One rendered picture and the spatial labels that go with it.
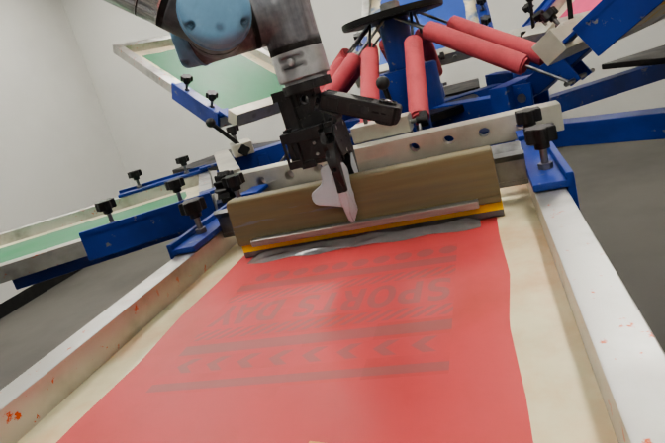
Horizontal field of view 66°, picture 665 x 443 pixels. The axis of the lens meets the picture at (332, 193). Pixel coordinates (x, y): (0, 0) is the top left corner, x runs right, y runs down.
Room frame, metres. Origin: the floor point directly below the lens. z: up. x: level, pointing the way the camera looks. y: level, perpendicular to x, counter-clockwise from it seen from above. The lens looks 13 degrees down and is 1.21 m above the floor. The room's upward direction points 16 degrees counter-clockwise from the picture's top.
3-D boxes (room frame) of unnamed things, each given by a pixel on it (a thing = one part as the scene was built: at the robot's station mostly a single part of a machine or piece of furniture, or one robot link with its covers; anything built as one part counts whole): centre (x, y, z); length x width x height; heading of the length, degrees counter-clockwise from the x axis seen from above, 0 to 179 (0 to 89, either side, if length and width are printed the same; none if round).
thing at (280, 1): (0.75, 0.00, 1.30); 0.09 x 0.08 x 0.11; 100
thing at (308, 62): (0.74, -0.01, 1.22); 0.08 x 0.08 x 0.05
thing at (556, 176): (0.75, -0.32, 0.97); 0.30 x 0.05 x 0.07; 161
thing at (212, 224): (0.93, 0.21, 0.97); 0.30 x 0.05 x 0.07; 161
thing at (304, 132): (0.75, 0.00, 1.14); 0.09 x 0.08 x 0.12; 71
